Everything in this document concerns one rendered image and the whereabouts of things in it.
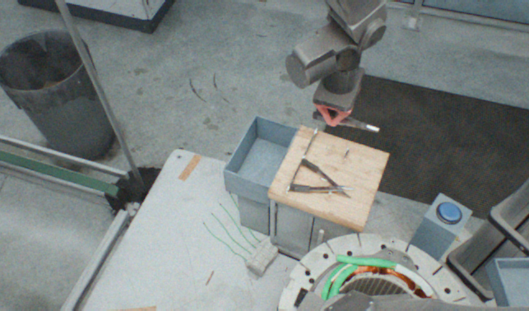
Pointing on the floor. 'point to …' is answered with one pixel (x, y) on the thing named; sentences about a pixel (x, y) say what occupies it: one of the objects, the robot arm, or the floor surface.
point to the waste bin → (74, 122)
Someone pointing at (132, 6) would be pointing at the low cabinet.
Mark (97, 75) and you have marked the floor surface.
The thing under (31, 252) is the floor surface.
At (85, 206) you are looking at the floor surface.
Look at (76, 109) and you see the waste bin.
